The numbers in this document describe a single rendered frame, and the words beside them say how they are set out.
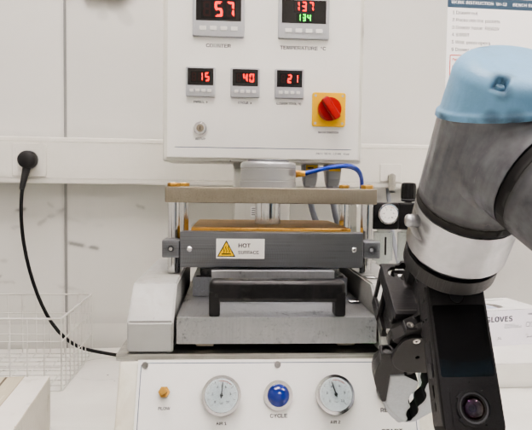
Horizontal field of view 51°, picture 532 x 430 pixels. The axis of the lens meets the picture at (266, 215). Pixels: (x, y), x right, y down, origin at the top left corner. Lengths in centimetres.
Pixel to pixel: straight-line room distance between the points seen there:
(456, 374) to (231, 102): 62
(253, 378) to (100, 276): 75
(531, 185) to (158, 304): 43
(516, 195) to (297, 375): 36
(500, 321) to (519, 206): 91
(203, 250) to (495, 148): 43
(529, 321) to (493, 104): 96
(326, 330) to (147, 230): 73
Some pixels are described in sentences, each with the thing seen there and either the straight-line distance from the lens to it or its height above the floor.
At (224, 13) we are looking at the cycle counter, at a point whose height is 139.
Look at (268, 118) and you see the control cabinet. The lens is 93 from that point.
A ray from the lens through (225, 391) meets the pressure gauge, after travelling 61.
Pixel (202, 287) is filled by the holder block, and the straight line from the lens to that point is 73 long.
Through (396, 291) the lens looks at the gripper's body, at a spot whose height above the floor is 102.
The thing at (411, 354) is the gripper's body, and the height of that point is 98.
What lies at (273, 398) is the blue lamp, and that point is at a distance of 62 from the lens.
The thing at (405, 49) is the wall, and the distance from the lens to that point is 139.
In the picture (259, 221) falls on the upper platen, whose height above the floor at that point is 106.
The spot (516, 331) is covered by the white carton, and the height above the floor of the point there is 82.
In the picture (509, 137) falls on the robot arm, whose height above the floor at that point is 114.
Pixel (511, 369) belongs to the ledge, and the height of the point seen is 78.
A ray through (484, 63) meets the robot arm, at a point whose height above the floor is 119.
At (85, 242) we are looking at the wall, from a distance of 131.
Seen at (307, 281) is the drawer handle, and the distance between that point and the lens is 62.
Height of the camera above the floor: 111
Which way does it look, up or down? 3 degrees down
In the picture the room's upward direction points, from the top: 1 degrees clockwise
